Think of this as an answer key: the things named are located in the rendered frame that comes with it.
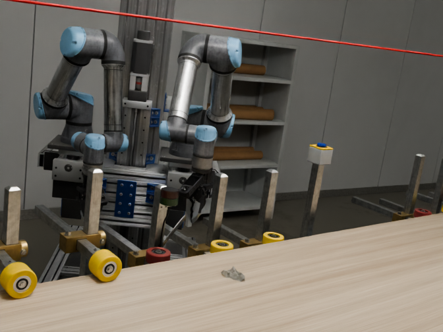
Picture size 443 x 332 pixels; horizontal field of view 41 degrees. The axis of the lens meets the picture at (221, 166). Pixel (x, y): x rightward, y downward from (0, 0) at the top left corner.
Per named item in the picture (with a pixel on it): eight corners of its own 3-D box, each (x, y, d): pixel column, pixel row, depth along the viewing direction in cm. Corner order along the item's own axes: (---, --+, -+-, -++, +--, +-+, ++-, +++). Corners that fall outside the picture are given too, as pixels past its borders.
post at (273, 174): (248, 282, 239) (265, 168, 228) (254, 280, 241) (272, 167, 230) (254, 286, 237) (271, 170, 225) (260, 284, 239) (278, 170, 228)
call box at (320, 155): (306, 162, 244) (309, 144, 242) (318, 161, 249) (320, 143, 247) (318, 166, 239) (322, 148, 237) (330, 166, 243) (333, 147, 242)
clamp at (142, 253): (126, 265, 200) (128, 251, 199) (160, 259, 208) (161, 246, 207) (135, 272, 196) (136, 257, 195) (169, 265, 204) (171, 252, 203)
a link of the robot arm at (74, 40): (66, 125, 266) (110, 46, 228) (33, 124, 257) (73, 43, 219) (60, 103, 271) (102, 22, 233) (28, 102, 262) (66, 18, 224)
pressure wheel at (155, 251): (138, 279, 196) (142, 247, 194) (158, 275, 201) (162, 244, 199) (151, 289, 190) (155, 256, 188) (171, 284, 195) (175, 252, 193)
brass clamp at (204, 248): (185, 257, 216) (187, 245, 215) (214, 252, 225) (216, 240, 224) (195, 264, 212) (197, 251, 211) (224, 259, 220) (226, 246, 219)
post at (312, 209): (293, 262, 254) (310, 161, 244) (301, 261, 258) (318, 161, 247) (300, 266, 251) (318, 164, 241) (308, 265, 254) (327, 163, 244)
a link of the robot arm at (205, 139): (218, 126, 218) (216, 130, 209) (214, 155, 220) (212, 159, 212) (197, 122, 218) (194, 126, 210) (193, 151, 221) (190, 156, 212)
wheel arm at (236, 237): (201, 225, 255) (202, 216, 254) (207, 224, 257) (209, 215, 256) (269, 265, 223) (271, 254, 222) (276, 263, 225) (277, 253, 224)
